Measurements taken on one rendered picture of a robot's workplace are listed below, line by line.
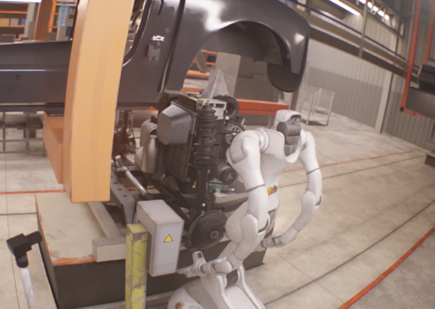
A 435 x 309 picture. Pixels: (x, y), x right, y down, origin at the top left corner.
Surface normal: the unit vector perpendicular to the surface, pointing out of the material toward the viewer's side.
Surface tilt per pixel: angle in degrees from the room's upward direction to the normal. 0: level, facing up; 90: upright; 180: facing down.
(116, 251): 90
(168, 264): 90
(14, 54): 73
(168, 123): 90
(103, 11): 90
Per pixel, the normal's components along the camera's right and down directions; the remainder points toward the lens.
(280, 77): -0.81, 0.00
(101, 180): 0.54, 0.32
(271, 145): -0.49, 0.15
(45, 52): 0.55, 0.04
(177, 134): 0.20, 0.30
